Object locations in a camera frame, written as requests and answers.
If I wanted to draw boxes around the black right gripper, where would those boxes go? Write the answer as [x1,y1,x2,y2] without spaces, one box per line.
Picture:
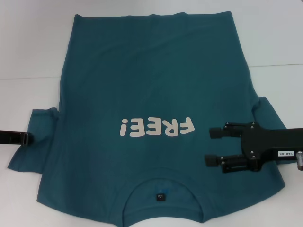
[204,122,303,175]

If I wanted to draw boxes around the teal t-shirt with FREE print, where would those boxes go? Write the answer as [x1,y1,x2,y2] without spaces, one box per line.
[7,10,286,224]

